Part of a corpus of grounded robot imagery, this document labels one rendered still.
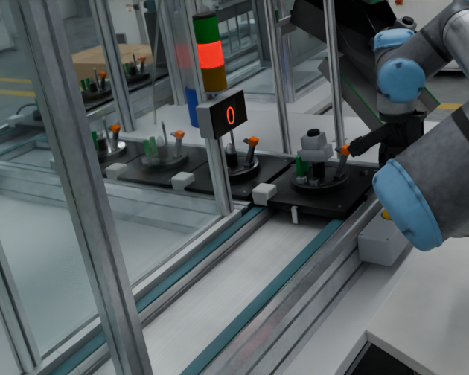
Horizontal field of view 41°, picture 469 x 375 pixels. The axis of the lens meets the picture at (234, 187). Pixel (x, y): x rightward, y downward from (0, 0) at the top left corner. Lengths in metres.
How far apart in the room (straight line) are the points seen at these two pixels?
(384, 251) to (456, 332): 0.21
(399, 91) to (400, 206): 0.38
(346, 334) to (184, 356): 0.30
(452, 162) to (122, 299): 0.39
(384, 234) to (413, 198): 0.56
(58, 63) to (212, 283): 0.76
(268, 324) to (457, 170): 0.48
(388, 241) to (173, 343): 0.46
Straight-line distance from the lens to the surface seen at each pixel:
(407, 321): 1.22
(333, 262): 1.21
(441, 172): 0.73
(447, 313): 1.24
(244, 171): 1.58
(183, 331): 1.17
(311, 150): 1.46
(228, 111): 1.32
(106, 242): 0.67
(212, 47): 1.28
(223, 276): 1.29
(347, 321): 1.22
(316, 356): 1.15
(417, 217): 0.74
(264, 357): 1.05
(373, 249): 1.29
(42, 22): 0.59
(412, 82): 1.09
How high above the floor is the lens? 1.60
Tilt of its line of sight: 24 degrees down
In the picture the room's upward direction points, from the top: 9 degrees counter-clockwise
